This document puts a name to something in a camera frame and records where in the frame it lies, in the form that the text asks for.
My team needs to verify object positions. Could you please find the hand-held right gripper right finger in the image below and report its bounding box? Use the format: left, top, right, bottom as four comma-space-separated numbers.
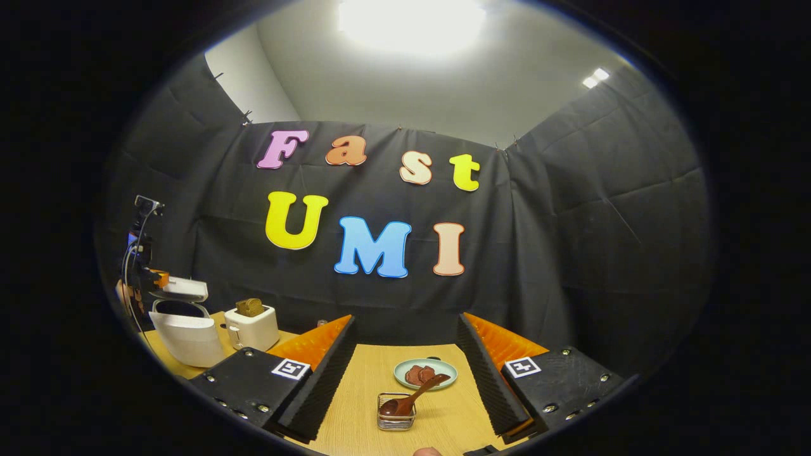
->
457, 312, 637, 444

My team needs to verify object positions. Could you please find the wire chopstick holder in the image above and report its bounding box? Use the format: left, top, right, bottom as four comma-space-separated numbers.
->
377, 393, 417, 431

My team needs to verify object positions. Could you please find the large ceiling light panel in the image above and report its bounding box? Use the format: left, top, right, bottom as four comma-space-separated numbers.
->
339, 0, 485, 54

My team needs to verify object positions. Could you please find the white toaster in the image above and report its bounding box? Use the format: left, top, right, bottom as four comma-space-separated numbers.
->
224, 305, 279, 352

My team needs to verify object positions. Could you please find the brown wooden spoon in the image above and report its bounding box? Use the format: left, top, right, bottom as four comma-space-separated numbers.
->
379, 374, 451, 417

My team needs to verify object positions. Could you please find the pale green plate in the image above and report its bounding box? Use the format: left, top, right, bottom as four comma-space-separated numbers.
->
393, 358, 458, 391

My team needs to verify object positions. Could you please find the white rice cooker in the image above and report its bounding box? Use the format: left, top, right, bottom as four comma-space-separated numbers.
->
149, 277, 226, 368

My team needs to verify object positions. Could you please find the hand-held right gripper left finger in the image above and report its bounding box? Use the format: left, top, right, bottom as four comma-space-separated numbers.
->
190, 315, 357, 444

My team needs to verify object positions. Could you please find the black backdrop cloth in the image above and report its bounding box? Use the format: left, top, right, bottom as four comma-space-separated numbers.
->
95, 54, 713, 381

